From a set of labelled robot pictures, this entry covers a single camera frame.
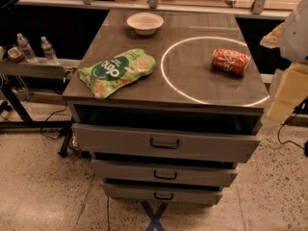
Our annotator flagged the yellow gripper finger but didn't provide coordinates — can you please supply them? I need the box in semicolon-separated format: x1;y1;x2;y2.
267;63;308;123
260;23;284;49

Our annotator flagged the grey top drawer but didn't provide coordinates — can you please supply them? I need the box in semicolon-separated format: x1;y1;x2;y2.
72;123;260;163

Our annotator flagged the grey drawer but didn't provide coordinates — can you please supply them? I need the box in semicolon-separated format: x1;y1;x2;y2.
72;123;260;163
91;159;237;189
103;183;222;206

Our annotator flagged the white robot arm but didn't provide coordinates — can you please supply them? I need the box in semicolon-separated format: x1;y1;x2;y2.
260;0;308;123

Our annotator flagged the grey drawer cabinet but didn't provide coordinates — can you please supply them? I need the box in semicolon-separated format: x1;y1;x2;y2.
64;10;270;193

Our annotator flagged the grey middle drawer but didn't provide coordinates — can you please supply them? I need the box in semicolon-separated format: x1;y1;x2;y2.
91;159;237;189

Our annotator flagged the grey bottom drawer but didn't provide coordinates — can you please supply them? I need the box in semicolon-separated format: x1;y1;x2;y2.
103;183;222;206

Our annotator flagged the orange soda can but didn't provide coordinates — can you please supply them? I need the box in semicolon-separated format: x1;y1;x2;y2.
212;48;251;76

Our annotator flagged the white bowl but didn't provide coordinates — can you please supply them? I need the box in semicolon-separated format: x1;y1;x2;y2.
127;13;164;36

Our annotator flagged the green chip bag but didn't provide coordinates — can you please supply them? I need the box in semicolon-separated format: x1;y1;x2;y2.
78;48;156;99

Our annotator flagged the blue tape cross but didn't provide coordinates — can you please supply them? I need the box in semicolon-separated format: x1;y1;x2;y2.
141;201;167;231

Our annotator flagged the right clear water bottle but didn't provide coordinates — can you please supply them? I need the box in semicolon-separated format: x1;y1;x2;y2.
40;37;59;64

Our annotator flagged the clear water bottle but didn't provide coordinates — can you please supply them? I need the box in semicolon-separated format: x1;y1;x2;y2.
16;33;37;63
40;37;59;64

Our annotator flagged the grey side table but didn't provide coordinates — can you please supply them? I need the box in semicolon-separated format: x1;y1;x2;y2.
0;58;80;157

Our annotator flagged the left clear water bottle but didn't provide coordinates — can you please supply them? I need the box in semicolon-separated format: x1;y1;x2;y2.
16;33;37;63

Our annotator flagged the small bowl on side table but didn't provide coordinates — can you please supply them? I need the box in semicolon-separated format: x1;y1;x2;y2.
2;45;24;64

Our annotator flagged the black floor cable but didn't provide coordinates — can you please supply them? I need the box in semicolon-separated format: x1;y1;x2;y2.
276;100;308;151

